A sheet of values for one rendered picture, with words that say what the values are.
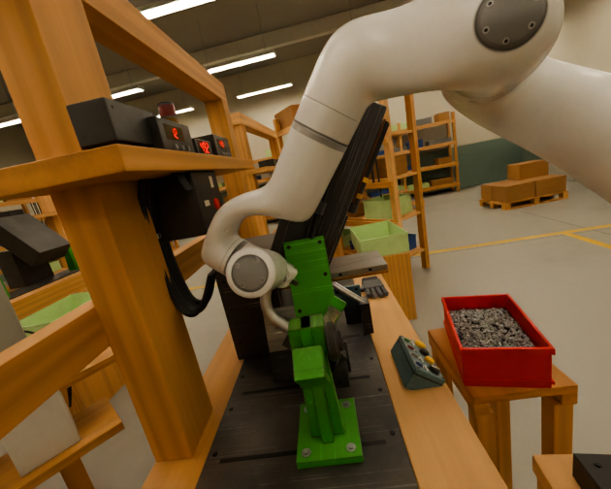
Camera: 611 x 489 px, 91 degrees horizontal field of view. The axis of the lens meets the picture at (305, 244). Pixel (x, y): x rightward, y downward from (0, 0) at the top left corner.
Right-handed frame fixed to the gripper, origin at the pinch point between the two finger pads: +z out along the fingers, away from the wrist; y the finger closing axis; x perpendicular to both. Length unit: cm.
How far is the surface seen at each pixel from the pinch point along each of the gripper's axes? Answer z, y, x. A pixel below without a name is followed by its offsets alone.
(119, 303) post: -23.1, 18.8, 21.6
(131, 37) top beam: -11, 63, -25
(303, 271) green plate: 2.7, -5.4, -2.9
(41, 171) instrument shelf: -39, 32, 5
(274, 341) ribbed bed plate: 5.4, -10.4, 17.9
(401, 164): 267, -14, -150
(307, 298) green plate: 3.1, -10.8, 2.3
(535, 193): 503, -250, -342
